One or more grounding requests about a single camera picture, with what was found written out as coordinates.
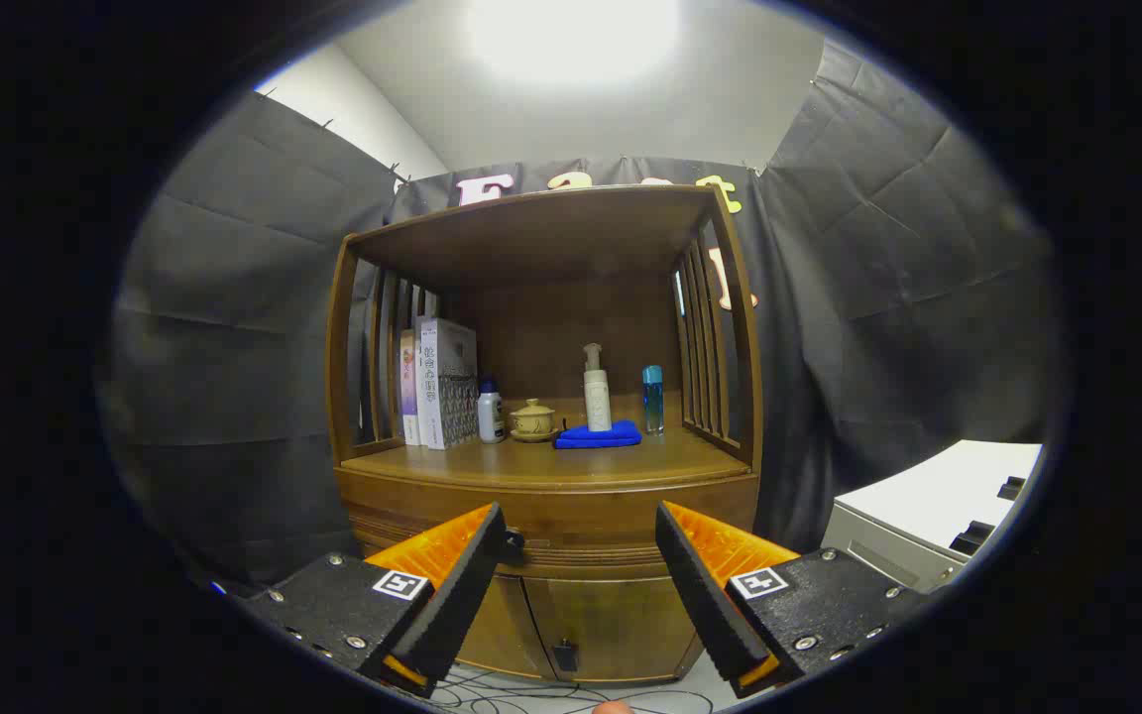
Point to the black backdrop cloth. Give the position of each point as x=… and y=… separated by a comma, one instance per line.
x=234, y=347

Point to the white bottle with blue cap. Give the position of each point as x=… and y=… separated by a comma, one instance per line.
x=491, y=416

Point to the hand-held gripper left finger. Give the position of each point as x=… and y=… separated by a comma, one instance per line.
x=462, y=585

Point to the white storage box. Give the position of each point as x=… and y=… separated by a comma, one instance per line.
x=928, y=496

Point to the brown wooden drawer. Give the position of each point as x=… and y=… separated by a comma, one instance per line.
x=581, y=521

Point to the thin purple book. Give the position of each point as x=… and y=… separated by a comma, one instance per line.
x=408, y=392

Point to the folded blue cloth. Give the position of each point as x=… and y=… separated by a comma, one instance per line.
x=596, y=437

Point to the clear blue bottle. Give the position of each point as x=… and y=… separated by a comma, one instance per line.
x=653, y=402

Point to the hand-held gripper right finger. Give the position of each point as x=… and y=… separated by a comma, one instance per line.
x=705, y=595

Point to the thick white book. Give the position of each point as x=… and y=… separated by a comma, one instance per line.
x=452, y=387

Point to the brown wooden countertop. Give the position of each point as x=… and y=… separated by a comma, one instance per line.
x=531, y=464

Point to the yellow lidded teacup with saucer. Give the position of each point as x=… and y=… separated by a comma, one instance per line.
x=532, y=416

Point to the white pump bottle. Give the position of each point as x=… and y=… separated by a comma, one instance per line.
x=598, y=402

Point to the brown wooden cabinet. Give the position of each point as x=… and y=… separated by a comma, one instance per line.
x=531, y=248

